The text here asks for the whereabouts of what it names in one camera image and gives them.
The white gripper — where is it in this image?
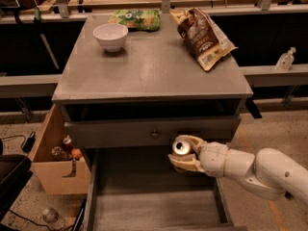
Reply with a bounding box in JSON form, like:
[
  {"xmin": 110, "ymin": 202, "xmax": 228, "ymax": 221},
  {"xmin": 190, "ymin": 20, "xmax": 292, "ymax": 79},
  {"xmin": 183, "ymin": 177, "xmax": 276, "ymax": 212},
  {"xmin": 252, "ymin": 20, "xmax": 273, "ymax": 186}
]
[{"xmin": 168, "ymin": 135, "xmax": 229, "ymax": 177}]

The orange soda can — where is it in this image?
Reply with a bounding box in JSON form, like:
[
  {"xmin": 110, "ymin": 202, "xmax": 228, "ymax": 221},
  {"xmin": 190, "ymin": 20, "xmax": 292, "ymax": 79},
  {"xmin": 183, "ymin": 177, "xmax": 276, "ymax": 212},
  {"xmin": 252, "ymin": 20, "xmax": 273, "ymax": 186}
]
[{"xmin": 172, "ymin": 140, "xmax": 192, "ymax": 156}]

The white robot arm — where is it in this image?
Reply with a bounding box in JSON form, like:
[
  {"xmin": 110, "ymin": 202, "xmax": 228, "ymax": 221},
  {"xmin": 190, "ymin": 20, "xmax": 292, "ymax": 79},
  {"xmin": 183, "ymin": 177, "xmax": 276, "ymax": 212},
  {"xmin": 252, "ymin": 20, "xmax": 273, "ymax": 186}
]
[{"xmin": 168, "ymin": 135, "xmax": 308, "ymax": 204}]

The grey top drawer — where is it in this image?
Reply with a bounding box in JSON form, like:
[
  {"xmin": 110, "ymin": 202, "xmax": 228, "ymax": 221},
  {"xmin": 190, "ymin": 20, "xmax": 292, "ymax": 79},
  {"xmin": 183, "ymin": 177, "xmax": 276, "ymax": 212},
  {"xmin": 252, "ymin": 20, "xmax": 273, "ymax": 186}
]
[{"xmin": 65, "ymin": 115, "xmax": 241, "ymax": 148}]

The grey open middle drawer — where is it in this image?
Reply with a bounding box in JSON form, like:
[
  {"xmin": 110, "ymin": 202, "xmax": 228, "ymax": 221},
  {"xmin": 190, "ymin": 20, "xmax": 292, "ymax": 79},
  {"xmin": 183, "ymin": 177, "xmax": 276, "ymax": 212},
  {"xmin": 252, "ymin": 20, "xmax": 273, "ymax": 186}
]
[{"xmin": 84, "ymin": 146, "xmax": 247, "ymax": 231}]

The grey drawer cabinet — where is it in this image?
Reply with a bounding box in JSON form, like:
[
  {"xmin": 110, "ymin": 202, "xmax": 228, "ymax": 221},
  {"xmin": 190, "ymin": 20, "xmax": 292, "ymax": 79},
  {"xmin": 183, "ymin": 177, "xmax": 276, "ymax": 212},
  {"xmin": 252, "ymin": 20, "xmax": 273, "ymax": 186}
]
[{"xmin": 51, "ymin": 13, "xmax": 254, "ymax": 231}]

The red topped can in box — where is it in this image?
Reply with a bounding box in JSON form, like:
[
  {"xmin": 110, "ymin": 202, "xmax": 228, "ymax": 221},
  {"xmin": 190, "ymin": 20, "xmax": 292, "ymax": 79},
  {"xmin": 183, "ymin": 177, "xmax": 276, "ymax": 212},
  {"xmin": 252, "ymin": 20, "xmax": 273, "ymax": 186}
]
[{"xmin": 63, "ymin": 136, "xmax": 74, "ymax": 153}]

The black chair wheel base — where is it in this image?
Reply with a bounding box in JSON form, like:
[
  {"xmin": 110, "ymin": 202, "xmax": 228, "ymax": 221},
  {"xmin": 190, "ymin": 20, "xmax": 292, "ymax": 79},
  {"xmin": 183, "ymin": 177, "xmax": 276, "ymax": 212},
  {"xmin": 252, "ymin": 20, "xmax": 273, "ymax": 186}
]
[{"xmin": 285, "ymin": 192, "xmax": 294, "ymax": 200}]

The brown snack bag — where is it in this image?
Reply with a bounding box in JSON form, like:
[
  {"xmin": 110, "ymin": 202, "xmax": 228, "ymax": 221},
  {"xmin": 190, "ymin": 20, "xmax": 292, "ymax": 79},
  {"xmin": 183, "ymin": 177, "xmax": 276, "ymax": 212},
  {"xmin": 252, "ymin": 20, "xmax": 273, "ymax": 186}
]
[{"xmin": 169, "ymin": 8, "xmax": 236, "ymax": 71}]

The orange fruit in box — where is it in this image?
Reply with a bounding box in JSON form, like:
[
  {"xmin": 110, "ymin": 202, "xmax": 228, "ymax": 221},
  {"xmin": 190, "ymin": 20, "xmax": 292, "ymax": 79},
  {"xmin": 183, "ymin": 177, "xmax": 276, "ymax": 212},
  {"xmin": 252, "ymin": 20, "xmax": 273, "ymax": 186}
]
[{"xmin": 71, "ymin": 148, "xmax": 82, "ymax": 160}]

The clear sanitizer bottle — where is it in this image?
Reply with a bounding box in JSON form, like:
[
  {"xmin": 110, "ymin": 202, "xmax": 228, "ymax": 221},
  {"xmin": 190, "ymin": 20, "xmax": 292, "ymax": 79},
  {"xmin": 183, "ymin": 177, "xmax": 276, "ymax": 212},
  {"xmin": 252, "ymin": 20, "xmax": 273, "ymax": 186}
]
[{"xmin": 275, "ymin": 47, "xmax": 295, "ymax": 71}]

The wooden storage box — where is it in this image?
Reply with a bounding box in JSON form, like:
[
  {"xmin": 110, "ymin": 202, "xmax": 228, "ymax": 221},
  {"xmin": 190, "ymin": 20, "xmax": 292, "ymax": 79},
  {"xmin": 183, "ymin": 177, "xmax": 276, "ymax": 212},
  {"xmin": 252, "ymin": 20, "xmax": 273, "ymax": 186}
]
[{"xmin": 29, "ymin": 105, "xmax": 90, "ymax": 194}]

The dark bottle in box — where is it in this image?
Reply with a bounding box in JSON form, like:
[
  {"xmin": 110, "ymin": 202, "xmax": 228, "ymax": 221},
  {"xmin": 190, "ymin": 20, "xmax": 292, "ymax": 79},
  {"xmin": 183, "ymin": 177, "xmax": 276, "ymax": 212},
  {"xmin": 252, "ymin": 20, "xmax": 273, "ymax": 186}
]
[{"xmin": 51, "ymin": 146, "xmax": 70, "ymax": 161}]

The white ceramic bowl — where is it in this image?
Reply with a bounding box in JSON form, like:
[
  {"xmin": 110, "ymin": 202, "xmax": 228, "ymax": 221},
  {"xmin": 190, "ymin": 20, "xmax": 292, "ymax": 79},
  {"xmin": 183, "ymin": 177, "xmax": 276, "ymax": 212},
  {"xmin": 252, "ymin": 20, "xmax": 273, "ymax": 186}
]
[{"xmin": 92, "ymin": 23, "xmax": 129, "ymax": 52}]

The green chip bag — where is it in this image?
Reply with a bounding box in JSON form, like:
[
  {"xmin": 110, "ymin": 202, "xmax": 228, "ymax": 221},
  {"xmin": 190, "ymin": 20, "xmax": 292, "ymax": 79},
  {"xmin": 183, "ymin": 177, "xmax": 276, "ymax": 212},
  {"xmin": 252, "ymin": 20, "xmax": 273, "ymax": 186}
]
[{"xmin": 108, "ymin": 10, "xmax": 161, "ymax": 32}]

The clear plastic water bottle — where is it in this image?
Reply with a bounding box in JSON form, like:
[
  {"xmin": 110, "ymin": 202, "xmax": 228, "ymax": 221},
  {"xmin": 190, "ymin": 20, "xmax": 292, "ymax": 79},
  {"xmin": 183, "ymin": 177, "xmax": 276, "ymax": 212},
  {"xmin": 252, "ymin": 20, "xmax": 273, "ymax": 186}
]
[{"xmin": 42, "ymin": 208, "xmax": 65, "ymax": 230}]

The black power adapter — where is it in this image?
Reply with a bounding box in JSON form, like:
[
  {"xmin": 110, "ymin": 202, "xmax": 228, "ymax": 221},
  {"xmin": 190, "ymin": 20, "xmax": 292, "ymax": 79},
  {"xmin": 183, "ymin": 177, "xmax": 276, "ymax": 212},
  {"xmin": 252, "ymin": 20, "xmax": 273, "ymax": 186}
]
[{"xmin": 21, "ymin": 132, "xmax": 36, "ymax": 153}]

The black office chair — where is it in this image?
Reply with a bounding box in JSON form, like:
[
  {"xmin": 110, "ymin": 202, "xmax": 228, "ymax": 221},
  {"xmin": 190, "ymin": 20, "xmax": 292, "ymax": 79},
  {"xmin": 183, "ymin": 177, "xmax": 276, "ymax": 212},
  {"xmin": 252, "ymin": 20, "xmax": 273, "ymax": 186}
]
[{"xmin": 0, "ymin": 140, "xmax": 33, "ymax": 221}]

